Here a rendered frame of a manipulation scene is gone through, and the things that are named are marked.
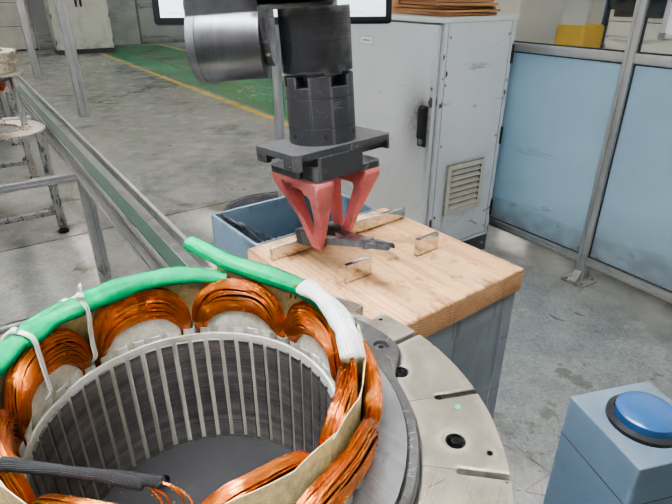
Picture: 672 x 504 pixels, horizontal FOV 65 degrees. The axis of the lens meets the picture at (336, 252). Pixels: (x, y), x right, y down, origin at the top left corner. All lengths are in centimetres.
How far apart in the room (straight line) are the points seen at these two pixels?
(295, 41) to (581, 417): 35
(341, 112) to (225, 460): 27
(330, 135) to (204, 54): 11
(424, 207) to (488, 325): 209
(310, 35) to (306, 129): 7
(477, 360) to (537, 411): 148
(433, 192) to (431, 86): 49
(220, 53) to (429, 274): 26
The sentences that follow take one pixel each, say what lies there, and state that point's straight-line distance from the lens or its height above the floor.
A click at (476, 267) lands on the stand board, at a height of 107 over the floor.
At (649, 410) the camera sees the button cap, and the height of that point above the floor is 104.
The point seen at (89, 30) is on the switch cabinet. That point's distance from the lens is 1385.
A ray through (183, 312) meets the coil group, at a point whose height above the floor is 112.
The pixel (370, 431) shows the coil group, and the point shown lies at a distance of 25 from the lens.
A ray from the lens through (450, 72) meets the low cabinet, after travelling 249.
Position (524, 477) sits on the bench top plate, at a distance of 72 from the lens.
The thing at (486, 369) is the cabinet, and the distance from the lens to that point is 58.
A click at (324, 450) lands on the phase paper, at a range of 22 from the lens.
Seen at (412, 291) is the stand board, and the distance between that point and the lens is 47.
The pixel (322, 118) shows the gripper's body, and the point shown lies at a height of 121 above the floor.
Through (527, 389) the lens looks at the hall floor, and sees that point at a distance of 210.
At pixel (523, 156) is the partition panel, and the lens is 293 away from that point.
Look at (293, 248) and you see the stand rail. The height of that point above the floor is 107.
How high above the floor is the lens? 130
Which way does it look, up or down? 26 degrees down
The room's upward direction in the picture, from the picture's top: straight up
